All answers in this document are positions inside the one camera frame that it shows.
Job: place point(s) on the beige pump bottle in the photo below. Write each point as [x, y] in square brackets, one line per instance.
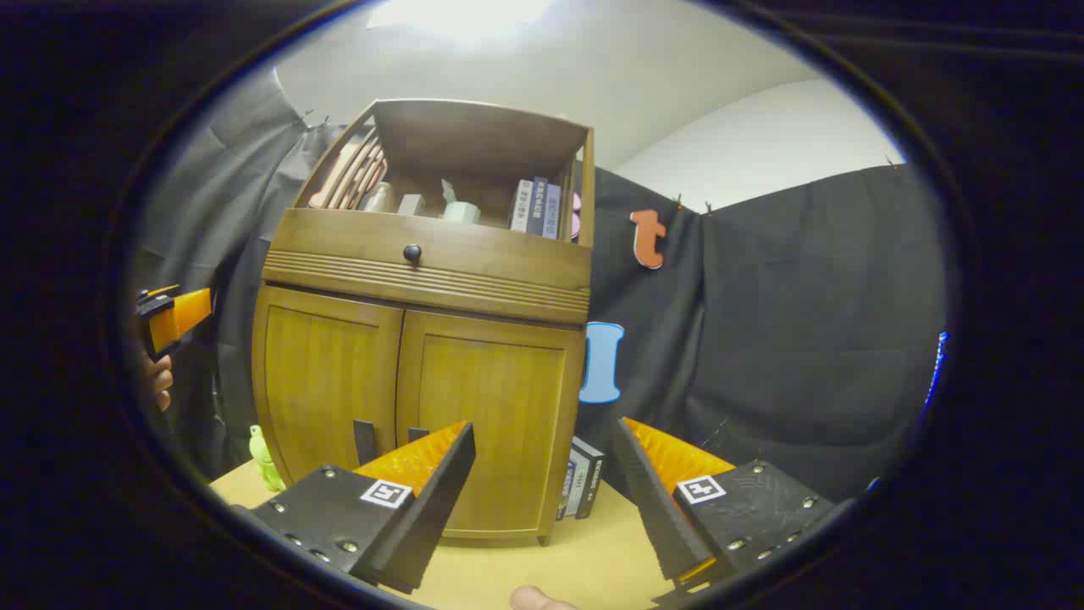
[378, 199]

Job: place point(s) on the green frog plush toy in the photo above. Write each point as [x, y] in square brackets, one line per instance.
[264, 462]

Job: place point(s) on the wooden cabinet drawer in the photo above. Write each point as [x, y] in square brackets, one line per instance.
[339, 246]

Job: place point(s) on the black round drawer knob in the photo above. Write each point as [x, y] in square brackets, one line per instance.
[412, 252]

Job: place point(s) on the white blue printed box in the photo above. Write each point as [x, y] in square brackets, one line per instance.
[568, 491]

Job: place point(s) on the black backdrop cloth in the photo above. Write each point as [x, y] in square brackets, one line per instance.
[804, 339]

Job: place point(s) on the wooden shoe cabinet door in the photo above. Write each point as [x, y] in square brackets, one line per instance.
[322, 373]
[500, 398]

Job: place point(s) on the wooden double-door shoe cabinet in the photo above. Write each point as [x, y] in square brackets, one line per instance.
[440, 144]

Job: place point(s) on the small pale box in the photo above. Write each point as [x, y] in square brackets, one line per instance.
[411, 206]

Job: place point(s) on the ceiling light panel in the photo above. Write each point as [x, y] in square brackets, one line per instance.
[461, 15]

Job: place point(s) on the white cup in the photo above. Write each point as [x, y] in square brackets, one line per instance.
[464, 213]

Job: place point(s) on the light blue book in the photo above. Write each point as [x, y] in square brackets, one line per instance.
[552, 212]

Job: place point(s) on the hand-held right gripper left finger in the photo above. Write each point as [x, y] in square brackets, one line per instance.
[432, 508]

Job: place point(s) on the grey book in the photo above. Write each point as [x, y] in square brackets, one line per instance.
[520, 207]

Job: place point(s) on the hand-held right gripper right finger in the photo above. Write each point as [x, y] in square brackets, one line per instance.
[652, 508]

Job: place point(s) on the blue glowing strip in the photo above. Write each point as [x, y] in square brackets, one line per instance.
[938, 364]

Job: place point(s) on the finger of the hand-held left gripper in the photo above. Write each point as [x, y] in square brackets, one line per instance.
[182, 313]

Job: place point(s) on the dark blue book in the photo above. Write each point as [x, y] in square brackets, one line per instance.
[538, 207]

